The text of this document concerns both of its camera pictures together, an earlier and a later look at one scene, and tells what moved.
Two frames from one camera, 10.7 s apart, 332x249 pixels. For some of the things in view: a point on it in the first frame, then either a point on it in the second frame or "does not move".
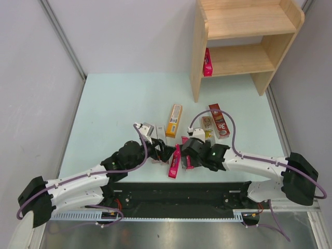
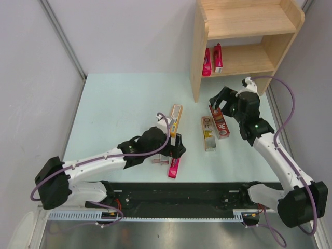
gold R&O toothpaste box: x=207 y=124 does not move
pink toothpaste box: x=175 y=162 does not move
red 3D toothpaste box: x=221 y=127 does not move
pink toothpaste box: x=189 y=168 -> x=218 y=58
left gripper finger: x=167 y=151 -> x=180 y=148
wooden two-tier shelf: x=277 y=21 does not move
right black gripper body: x=198 y=163 -> x=228 y=95
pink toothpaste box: x=207 y=64 does not move
